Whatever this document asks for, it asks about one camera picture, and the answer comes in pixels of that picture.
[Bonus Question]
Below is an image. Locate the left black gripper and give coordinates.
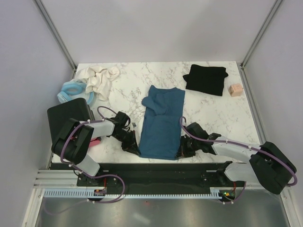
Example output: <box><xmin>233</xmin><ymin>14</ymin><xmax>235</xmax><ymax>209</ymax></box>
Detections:
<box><xmin>112</xmin><ymin>130</ymin><xmax>140</xmax><ymax>156</ymax></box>

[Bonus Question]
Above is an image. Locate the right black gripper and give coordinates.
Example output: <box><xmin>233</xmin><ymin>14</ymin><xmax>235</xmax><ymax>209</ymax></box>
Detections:
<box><xmin>176</xmin><ymin>135</ymin><xmax>200</xmax><ymax>159</ymax></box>

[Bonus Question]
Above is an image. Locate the blue t shirt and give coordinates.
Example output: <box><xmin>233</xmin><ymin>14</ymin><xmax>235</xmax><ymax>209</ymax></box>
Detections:
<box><xmin>139</xmin><ymin>85</ymin><xmax>185</xmax><ymax>160</ymax></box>

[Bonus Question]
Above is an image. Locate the black pink drawer organizer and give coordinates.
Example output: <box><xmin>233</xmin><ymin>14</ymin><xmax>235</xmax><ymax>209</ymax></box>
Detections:
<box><xmin>47</xmin><ymin>98</ymin><xmax>95</xmax><ymax>153</ymax></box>

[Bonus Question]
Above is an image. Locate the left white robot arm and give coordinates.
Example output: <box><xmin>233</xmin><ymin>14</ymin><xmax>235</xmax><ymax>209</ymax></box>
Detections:
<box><xmin>51</xmin><ymin>112</ymin><xmax>141</xmax><ymax>186</ymax></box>

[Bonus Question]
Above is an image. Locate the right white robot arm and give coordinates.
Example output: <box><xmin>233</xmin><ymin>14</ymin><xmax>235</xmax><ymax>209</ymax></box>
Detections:
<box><xmin>179</xmin><ymin>122</ymin><xmax>298</xmax><ymax>194</ymax></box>

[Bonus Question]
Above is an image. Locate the folded black t shirt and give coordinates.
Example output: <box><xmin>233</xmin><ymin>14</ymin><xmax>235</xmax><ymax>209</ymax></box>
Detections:
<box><xmin>183</xmin><ymin>64</ymin><xmax>229</xmax><ymax>96</ymax></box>

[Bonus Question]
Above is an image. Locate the white t shirt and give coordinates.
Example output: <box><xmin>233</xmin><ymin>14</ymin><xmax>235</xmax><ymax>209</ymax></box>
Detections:
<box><xmin>73</xmin><ymin>66</ymin><xmax>120</xmax><ymax>101</ymax></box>

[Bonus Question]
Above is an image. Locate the small pink cube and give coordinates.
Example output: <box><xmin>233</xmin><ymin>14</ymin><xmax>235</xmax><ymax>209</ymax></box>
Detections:
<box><xmin>228</xmin><ymin>83</ymin><xmax>244</xmax><ymax>97</ymax></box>

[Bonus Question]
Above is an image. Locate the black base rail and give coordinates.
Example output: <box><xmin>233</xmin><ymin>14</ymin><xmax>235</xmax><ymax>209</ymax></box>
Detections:
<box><xmin>51</xmin><ymin>162</ymin><xmax>247</xmax><ymax>196</ymax></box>

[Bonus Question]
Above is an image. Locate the white cable duct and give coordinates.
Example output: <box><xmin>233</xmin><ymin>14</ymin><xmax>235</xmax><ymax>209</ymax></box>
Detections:
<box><xmin>43</xmin><ymin>188</ymin><xmax>227</xmax><ymax>199</ymax></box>

